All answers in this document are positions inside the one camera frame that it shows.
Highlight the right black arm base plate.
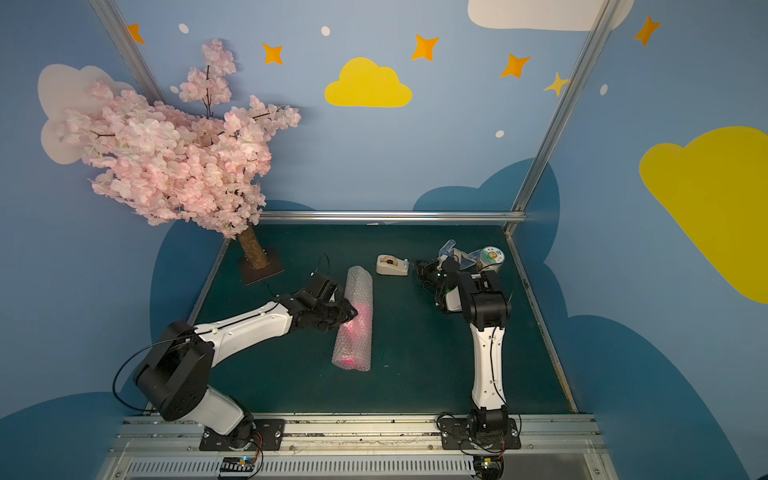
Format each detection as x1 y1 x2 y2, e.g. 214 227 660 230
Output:
435 414 522 453

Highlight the pink cherry blossom tree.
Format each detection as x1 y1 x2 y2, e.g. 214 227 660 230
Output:
56 38 302 240

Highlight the controller circuit board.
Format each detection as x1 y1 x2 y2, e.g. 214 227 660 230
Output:
217 456 258 479
473 456 504 480

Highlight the pink plastic wine glass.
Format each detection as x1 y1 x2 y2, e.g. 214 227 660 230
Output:
332 315 373 372

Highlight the aluminium front rail frame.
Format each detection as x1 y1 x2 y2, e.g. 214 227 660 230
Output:
98 413 618 479

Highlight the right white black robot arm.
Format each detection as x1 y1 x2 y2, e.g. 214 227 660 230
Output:
415 258 519 441

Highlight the left aluminium frame post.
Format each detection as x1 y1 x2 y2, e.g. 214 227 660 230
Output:
89 0 166 103

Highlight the black square tree base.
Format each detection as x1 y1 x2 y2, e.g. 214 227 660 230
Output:
238 247 286 287

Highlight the right controller circuit board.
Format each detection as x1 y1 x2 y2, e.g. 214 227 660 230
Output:
473 456 504 480

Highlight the rear aluminium frame bar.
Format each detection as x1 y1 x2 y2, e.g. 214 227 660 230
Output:
260 211 526 224

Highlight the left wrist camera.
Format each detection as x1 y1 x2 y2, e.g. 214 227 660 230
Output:
306 273 338 302

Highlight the clear bubble wrap sheet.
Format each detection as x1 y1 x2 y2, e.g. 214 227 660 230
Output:
331 265 374 373

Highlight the beige tape dispenser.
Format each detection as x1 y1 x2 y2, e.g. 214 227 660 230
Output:
375 254 409 276

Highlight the left controller circuit board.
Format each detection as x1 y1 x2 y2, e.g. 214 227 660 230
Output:
217 456 258 479

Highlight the right aluminium frame post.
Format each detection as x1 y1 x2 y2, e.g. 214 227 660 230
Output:
504 0 622 239

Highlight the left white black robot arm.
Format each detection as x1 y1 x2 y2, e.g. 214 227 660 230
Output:
133 293 358 449

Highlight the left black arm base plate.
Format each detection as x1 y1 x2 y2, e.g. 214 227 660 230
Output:
199 418 286 452

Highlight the aluminium frame post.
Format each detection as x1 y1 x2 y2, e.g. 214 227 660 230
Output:
504 0 622 239
89 0 166 103

